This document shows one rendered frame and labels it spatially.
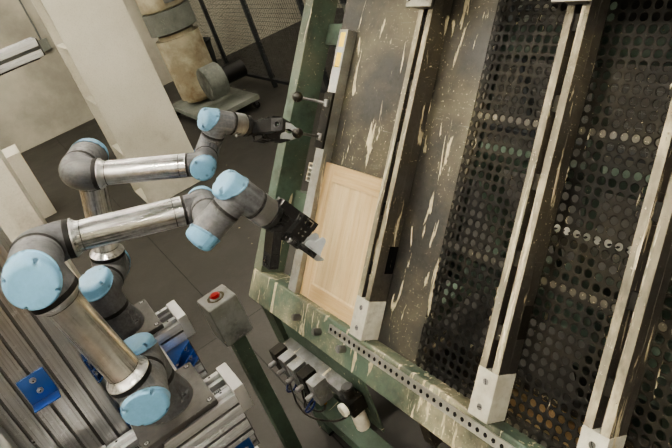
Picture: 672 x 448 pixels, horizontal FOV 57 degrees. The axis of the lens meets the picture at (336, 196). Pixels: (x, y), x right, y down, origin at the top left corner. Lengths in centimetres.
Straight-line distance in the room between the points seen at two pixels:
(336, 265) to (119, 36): 393
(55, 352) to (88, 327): 36
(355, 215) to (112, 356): 89
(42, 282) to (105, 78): 431
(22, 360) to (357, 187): 109
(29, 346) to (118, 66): 407
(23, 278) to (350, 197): 106
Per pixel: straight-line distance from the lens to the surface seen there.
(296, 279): 226
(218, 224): 144
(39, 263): 143
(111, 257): 226
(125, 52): 568
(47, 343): 185
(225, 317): 238
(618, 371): 141
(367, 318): 191
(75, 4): 560
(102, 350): 156
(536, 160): 151
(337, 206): 212
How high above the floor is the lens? 217
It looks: 27 degrees down
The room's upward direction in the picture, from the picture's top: 20 degrees counter-clockwise
